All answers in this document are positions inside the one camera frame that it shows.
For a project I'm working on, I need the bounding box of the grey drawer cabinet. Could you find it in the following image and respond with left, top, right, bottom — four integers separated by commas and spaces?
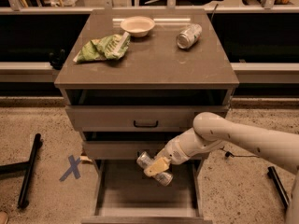
53, 8, 240, 224

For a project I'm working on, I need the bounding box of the middle grey drawer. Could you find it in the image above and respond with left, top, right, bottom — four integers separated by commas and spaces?
82, 132, 181, 160

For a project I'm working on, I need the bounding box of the black clamp object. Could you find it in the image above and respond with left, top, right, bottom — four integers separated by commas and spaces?
49, 49, 65, 70

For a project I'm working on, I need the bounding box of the black stand leg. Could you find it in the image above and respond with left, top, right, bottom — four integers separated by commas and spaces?
0, 133, 43, 209
267, 166, 290, 210

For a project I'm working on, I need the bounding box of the silver blue redbull can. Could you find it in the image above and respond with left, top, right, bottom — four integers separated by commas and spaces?
136, 151, 173, 186

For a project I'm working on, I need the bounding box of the black stand leg left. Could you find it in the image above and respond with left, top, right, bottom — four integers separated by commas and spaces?
0, 133, 43, 209

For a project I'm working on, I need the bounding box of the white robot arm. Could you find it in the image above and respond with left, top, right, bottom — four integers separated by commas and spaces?
144, 112, 299, 177

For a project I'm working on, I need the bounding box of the bottom grey drawer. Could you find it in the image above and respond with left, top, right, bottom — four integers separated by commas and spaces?
81, 160, 213, 224

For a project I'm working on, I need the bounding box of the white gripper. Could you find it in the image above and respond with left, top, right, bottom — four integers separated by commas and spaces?
144, 137, 190, 176

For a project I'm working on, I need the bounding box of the black stand leg right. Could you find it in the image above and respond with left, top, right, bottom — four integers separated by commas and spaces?
267, 166, 290, 210

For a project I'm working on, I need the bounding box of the silver green soda can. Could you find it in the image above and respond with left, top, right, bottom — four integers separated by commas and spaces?
177, 23, 202, 49

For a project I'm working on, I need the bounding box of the blue tape cross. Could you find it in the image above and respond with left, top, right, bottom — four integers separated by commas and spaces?
59, 155, 81, 182

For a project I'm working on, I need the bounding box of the green chip bag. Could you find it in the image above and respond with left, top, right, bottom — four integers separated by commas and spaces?
73, 32, 131, 63

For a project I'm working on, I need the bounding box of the grey drawer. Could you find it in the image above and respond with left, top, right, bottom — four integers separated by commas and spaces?
82, 132, 181, 160
81, 160, 213, 224
64, 89, 230, 133

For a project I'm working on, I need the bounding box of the white paper bowl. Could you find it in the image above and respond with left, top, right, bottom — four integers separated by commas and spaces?
121, 16, 155, 37

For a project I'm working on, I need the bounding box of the top grey drawer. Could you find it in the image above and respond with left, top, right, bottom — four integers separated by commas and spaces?
64, 89, 230, 133

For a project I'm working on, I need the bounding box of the black floor cable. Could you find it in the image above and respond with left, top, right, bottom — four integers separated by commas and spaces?
218, 147, 260, 159

